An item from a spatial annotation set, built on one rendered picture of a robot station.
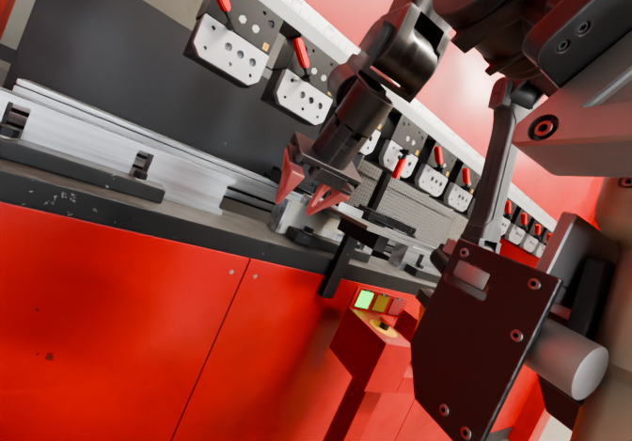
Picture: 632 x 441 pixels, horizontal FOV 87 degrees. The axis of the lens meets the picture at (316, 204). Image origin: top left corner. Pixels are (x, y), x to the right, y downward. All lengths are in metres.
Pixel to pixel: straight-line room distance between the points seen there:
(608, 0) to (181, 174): 0.71
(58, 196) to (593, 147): 0.64
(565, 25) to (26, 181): 0.64
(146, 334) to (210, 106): 0.83
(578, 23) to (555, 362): 0.23
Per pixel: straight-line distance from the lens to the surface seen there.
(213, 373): 0.90
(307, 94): 0.86
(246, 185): 1.11
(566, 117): 0.23
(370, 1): 0.99
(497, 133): 0.89
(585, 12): 0.22
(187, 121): 1.31
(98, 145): 0.75
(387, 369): 0.86
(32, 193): 0.65
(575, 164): 0.24
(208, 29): 0.77
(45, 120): 0.75
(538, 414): 2.93
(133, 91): 1.28
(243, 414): 1.03
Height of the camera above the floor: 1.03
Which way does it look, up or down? 3 degrees down
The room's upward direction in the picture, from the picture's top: 24 degrees clockwise
